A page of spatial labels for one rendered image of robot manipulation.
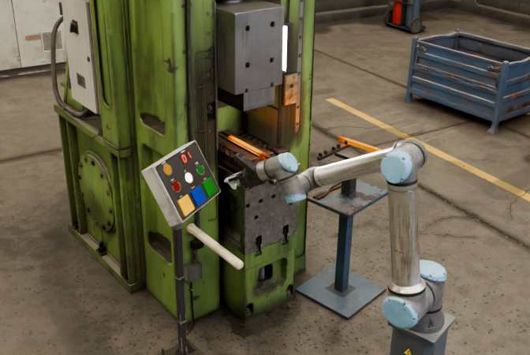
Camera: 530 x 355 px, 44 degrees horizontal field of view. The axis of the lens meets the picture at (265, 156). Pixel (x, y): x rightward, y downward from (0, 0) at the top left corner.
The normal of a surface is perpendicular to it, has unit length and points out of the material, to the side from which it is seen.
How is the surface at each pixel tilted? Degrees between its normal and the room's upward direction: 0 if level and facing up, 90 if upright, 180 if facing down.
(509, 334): 0
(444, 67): 89
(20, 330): 0
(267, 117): 90
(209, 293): 90
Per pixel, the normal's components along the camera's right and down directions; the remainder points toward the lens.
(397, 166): -0.63, 0.19
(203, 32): 0.62, 0.33
